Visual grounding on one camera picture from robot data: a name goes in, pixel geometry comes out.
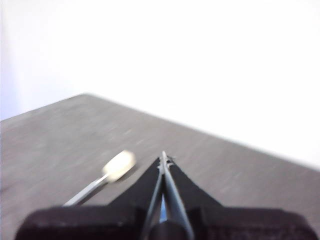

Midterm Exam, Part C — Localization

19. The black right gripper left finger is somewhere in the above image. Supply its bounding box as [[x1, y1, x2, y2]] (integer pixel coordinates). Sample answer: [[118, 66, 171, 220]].
[[14, 156, 165, 240]]

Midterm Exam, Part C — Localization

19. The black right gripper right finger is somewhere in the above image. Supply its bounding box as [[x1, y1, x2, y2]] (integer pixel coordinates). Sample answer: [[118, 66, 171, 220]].
[[161, 150, 319, 240]]

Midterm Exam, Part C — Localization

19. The grey-handled cream sponge cup brush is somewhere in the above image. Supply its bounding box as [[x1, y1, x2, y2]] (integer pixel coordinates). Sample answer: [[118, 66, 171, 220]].
[[62, 149, 137, 207]]

